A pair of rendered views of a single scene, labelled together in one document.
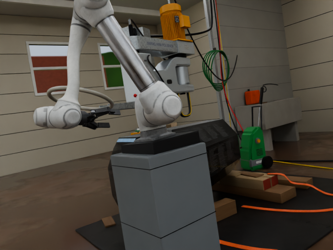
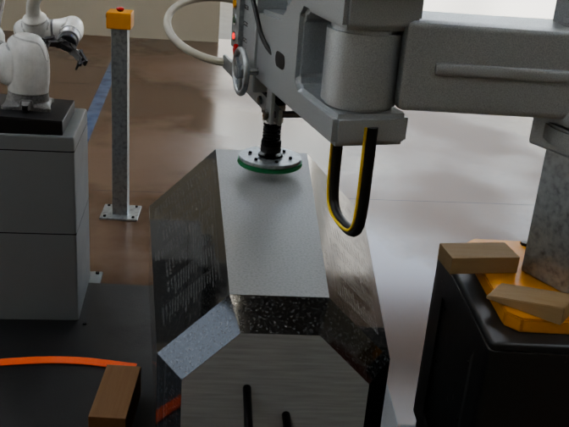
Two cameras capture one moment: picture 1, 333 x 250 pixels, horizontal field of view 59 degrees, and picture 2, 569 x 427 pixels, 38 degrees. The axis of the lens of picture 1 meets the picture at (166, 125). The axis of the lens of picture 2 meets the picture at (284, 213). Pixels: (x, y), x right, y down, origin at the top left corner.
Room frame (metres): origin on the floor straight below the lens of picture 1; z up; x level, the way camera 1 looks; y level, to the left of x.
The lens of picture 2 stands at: (4.16, -2.04, 1.76)
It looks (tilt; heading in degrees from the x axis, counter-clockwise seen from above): 23 degrees down; 121
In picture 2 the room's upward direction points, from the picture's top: 5 degrees clockwise
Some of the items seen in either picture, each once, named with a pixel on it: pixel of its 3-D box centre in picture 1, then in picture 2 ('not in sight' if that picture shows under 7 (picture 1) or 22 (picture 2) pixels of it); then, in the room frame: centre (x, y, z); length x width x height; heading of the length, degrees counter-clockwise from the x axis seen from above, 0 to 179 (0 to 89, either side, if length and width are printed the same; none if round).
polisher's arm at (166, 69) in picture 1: (166, 80); (317, 57); (3.05, -0.07, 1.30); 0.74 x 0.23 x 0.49; 141
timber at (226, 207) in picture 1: (219, 210); (116, 404); (2.55, -0.34, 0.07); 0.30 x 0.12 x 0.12; 123
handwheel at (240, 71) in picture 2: not in sight; (251, 71); (2.77, 0.02, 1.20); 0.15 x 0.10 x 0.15; 141
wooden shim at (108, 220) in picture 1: (108, 221); not in sight; (2.84, 0.70, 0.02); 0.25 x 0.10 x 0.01; 20
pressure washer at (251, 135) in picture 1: (251, 137); not in sight; (4.18, -1.17, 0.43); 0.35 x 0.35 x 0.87; 20
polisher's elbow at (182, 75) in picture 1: (180, 76); (361, 64); (3.26, -0.23, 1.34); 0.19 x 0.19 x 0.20
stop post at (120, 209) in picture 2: not in sight; (120, 116); (1.31, 1.01, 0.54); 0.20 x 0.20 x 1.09; 35
